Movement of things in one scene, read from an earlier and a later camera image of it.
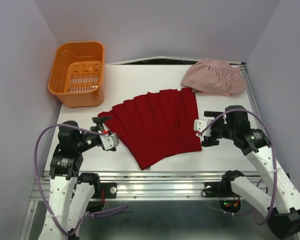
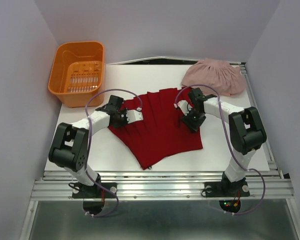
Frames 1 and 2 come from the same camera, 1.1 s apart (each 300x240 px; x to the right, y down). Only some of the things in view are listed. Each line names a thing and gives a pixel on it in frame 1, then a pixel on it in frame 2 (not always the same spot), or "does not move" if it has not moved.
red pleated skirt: [156, 126] does not move
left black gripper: [99, 126] -> [124, 112]
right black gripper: [211, 113] -> [193, 125]
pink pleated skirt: [215, 76] does not move
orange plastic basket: [77, 75] does not move
